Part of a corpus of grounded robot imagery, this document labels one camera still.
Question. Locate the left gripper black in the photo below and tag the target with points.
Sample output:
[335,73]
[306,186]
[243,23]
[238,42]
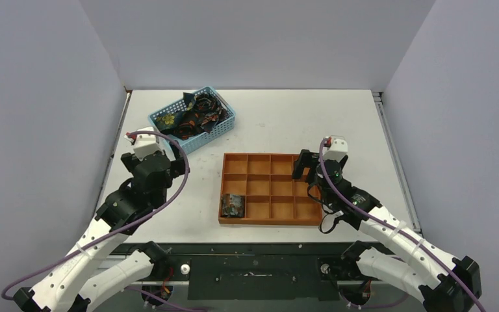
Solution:
[178,168]

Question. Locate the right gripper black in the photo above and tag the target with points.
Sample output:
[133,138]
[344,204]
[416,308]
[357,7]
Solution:
[308,158]

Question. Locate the orange wooden compartment tray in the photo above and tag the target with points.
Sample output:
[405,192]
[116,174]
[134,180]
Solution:
[272,196]

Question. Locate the blue yellow floral tie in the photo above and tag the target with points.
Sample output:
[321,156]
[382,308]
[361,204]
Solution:
[166,122]

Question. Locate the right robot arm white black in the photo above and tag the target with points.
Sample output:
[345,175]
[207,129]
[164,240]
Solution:
[437,279]

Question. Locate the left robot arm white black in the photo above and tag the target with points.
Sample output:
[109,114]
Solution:
[71,284]

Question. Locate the black orange patterned tie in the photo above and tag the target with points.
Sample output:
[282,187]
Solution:
[195,123]

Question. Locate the rolled dark patterned tie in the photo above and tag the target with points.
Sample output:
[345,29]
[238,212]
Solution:
[232,206]

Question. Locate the dark patterned tie in basket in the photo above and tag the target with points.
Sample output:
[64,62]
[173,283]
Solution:
[205,103]

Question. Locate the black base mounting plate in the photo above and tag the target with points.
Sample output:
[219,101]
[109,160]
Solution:
[257,271]

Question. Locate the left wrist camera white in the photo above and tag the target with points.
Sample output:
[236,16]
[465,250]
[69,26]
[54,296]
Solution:
[144,145]

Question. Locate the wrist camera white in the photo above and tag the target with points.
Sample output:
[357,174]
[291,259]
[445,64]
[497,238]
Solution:
[335,149]
[144,145]

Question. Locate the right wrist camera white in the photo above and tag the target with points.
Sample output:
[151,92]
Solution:
[335,149]

